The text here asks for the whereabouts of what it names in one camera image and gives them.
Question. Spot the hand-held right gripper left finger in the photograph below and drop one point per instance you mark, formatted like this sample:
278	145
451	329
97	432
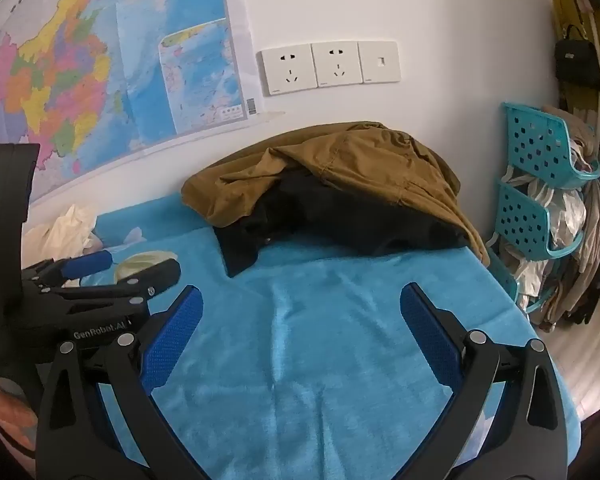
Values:
172	342

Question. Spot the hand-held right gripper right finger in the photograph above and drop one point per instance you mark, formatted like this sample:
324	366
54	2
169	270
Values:
430	332

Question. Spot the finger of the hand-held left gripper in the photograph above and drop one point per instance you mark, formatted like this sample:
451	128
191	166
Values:
145	282
87	263

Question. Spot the brown jacket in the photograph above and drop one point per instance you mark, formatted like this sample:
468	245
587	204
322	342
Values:
360	165

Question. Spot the beige hanging clothes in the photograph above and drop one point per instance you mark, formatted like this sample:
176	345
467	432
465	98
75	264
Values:
597	240

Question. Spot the person's left hand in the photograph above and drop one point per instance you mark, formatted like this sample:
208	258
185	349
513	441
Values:
10	405

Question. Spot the cream garment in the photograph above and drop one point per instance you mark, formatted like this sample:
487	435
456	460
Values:
65	232

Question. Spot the turquoise plastic basket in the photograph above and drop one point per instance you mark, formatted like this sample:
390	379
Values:
505	275
522	220
535	142

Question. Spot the blue plush blanket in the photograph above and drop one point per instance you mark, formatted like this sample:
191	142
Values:
300	340

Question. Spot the black garment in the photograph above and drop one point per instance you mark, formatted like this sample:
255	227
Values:
330	215

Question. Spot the white plastic bags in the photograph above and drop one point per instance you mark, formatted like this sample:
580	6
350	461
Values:
560	210

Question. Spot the black handbag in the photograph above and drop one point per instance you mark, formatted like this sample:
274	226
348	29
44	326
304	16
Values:
577	60

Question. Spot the colourful wall map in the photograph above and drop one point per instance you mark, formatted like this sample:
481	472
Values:
90	60

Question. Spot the white wall socket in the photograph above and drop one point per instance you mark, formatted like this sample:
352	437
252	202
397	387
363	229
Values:
336	64
287	70

